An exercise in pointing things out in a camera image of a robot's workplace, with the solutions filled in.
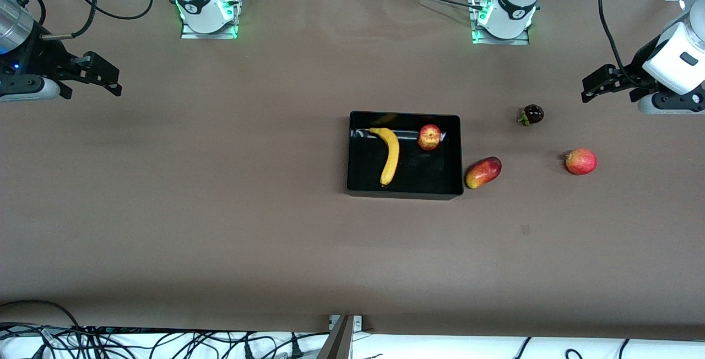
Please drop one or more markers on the slanted grey metal profile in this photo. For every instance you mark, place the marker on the slanted grey metal profile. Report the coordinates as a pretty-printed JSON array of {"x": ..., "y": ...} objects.
[{"x": 336, "y": 342}]

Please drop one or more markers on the small red yellow apple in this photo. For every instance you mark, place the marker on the small red yellow apple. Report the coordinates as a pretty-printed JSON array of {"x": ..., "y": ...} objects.
[{"x": 429, "y": 137}]

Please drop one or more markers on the dark purple mangosteen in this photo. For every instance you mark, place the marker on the dark purple mangosteen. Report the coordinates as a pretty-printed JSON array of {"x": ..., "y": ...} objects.
[{"x": 533, "y": 113}]

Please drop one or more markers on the yellow banana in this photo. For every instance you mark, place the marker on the yellow banana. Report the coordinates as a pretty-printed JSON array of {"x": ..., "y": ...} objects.
[{"x": 392, "y": 155}]

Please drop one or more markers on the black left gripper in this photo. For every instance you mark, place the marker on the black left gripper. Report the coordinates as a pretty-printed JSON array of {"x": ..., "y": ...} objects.
[{"x": 633, "y": 76}]

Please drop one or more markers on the small metal bracket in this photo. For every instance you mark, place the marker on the small metal bracket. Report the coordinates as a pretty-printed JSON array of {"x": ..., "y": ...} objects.
[{"x": 355, "y": 322}]

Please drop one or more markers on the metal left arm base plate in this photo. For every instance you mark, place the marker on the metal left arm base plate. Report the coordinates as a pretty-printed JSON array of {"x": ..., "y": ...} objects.
[{"x": 518, "y": 41}]

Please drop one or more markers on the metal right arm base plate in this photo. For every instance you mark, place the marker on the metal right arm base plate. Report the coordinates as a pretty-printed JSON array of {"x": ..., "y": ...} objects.
[{"x": 190, "y": 34}]

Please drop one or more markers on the black plastic box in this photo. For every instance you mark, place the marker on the black plastic box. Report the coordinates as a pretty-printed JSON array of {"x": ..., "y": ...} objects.
[{"x": 424, "y": 174}]

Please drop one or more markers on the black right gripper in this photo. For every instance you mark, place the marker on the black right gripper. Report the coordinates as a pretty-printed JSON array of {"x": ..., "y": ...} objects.
[{"x": 37, "y": 55}]

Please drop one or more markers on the red yellow mango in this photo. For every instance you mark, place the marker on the red yellow mango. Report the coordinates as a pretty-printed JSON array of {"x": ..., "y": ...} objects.
[{"x": 483, "y": 172}]

